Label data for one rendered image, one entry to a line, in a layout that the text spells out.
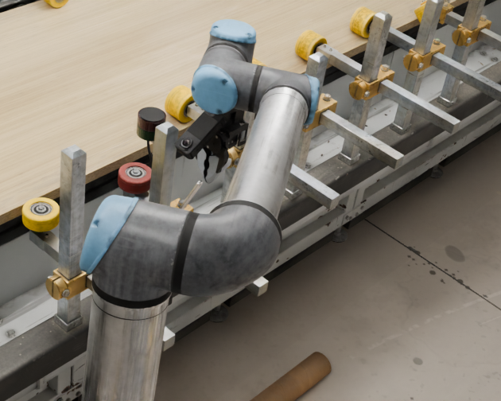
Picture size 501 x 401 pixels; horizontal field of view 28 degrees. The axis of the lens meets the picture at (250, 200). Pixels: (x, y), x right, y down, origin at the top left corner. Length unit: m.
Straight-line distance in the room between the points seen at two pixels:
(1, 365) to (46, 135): 0.58
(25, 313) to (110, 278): 1.00
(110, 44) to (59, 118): 0.39
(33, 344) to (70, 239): 0.28
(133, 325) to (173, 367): 1.69
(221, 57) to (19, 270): 0.78
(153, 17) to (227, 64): 1.11
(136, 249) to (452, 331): 2.20
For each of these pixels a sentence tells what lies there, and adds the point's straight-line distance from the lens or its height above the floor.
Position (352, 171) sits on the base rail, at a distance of 2.80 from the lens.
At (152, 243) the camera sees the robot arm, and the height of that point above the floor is 1.43.
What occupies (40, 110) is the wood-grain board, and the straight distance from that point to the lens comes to 2.51.
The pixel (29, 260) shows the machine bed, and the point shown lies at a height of 0.71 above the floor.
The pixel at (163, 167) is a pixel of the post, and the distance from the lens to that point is 2.13.
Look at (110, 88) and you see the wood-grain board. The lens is 2.61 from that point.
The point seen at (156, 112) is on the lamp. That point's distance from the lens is 2.13.
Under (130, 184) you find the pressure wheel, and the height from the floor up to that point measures 0.90.
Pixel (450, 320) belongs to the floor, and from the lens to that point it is 3.48.
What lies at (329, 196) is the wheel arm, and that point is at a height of 0.96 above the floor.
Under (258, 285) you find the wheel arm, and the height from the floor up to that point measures 0.86.
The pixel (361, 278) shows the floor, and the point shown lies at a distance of 3.52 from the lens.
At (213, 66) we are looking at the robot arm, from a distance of 1.85.
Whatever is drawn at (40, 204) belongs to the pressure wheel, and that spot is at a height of 0.90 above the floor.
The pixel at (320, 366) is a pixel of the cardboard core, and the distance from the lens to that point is 3.09.
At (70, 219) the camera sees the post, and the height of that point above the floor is 1.02.
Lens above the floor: 2.32
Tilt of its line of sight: 38 degrees down
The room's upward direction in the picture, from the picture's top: 10 degrees clockwise
